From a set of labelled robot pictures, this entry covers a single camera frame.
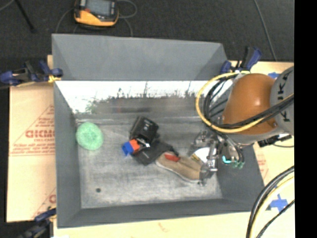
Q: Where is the black box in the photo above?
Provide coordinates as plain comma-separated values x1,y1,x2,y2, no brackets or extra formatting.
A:
129,116,160,144

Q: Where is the brown cardboard board red print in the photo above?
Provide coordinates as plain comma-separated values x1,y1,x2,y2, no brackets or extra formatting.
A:
5,54,58,223

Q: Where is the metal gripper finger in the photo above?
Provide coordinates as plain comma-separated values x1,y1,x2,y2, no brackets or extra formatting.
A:
199,145,220,186
188,130,215,157

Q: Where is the black cylinder on white bracket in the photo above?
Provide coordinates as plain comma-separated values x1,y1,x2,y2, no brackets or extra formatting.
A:
257,133,293,148

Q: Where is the black flat pouch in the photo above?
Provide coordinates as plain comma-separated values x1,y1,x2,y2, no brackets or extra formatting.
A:
133,139,179,166

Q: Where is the tan shoe with red tag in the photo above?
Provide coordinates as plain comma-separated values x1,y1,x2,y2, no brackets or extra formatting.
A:
155,147,211,183

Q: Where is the blue and orange block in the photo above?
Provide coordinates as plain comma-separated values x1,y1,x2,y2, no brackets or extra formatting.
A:
121,138,144,157

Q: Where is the green round sponge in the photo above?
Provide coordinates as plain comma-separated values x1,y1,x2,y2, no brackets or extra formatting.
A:
75,121,105,151

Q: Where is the grey metal bin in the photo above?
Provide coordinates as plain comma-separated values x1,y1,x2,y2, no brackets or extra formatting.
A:
51,33,266,228

